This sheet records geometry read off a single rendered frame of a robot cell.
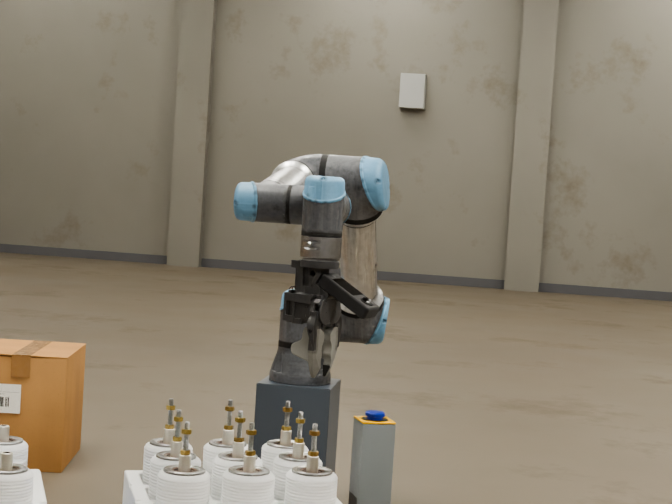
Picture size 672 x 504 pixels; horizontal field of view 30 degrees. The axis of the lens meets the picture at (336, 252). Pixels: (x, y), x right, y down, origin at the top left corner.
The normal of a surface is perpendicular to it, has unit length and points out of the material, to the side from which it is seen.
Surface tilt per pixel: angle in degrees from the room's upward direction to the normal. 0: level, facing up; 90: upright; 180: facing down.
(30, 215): 90
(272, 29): 90
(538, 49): 90
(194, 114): 90
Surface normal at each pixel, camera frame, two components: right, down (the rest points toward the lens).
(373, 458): 0.25, 0.06
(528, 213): -0.14, 0.04
